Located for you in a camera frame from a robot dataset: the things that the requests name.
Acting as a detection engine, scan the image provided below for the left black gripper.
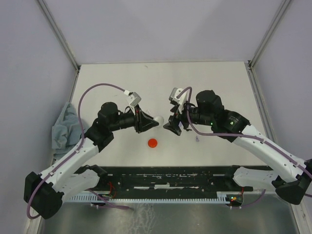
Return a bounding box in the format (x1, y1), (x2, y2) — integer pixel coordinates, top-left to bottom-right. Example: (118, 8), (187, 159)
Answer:
(110, 104), (159, 134)

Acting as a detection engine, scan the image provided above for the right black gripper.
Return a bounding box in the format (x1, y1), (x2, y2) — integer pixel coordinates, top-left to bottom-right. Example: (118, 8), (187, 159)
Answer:
(163, 98), (214, 137)

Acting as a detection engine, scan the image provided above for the white earbud charging case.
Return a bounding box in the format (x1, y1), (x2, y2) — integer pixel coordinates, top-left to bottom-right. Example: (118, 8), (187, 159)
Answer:
(154, 116), (164, 125)

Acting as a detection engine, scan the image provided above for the red earbud charging case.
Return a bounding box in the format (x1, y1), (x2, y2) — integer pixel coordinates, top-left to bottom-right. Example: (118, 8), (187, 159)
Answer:
(147, 138), (158, 148)

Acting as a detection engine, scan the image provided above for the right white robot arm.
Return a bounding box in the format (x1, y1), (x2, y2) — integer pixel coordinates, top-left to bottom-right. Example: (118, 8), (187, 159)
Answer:
(163, 87), (312, 205)

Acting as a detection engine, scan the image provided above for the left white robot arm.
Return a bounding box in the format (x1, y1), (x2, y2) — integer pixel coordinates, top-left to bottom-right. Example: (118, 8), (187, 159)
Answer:
(23, 102), (164, 219)

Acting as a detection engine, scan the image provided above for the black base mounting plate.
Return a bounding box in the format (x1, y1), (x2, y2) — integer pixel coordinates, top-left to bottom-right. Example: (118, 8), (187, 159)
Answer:
(79, 164), (254, 192)

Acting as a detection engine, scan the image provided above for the blue-grey cloth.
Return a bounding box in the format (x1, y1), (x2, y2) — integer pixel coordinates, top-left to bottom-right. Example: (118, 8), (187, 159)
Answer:
(52, 102), (82, 160)

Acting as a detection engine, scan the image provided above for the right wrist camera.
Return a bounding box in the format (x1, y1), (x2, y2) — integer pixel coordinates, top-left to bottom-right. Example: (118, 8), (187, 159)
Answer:
(169, 87), (192, 114)

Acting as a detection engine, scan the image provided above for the white slotted cable duct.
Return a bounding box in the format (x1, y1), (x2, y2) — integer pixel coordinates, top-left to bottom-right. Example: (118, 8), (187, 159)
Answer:
(65, 191), (232, 202)

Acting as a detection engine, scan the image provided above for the right aluminium frame post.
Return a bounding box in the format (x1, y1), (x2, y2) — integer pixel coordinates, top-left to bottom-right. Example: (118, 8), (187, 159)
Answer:
(249, 0), (293, 70)

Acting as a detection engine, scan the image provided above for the aluminium frame post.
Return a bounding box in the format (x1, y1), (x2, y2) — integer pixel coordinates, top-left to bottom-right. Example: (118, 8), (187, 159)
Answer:
(249, 0), (293, 70)
(36, 0), (80, 71)

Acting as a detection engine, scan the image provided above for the left aluminium frame post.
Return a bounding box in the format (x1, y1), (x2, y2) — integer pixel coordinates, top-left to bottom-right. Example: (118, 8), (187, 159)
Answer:
(36, 0), (80, 71)

